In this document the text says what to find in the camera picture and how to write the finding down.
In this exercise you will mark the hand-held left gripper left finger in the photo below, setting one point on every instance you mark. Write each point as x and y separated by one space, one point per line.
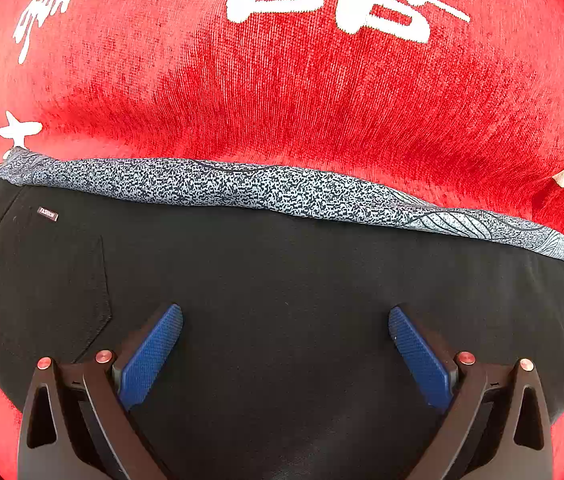
149 355

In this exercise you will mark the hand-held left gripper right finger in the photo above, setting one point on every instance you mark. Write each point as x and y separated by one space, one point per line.
419 355

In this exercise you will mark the black pants with grey waistband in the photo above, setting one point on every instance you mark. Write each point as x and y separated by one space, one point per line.
282 260

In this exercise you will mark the red printed blanket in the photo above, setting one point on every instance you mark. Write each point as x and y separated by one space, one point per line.
282 85

